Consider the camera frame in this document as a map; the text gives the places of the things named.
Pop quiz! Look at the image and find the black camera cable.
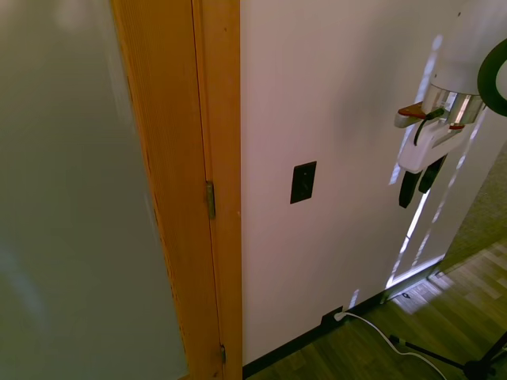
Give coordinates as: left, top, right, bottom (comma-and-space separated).
414, 108, 444, 146

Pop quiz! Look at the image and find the wooden door frame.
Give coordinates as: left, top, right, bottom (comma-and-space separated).
110, 0, 243, 380

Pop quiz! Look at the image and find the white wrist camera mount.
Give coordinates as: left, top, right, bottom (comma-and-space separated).
394, 101, 425, 128

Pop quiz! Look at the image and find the white power cable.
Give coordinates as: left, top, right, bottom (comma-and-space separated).
334, 310, 448, 380

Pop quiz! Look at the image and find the black looped cable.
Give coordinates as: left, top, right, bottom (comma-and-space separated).
476, 36, 507, 118

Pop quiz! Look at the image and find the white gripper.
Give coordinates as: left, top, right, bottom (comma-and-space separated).
397, 121, 471, 209

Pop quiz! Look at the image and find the black baseboard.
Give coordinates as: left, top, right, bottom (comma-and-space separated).
242, 264, 445, 379

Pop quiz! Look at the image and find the black tripod leg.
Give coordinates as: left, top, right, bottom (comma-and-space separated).
389, 330, 507, 380

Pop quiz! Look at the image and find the black light switch plate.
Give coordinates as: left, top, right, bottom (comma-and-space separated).
289, 160, 318, 205

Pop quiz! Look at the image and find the white door panel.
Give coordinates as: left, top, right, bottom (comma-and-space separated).
0, 0, 189, 380

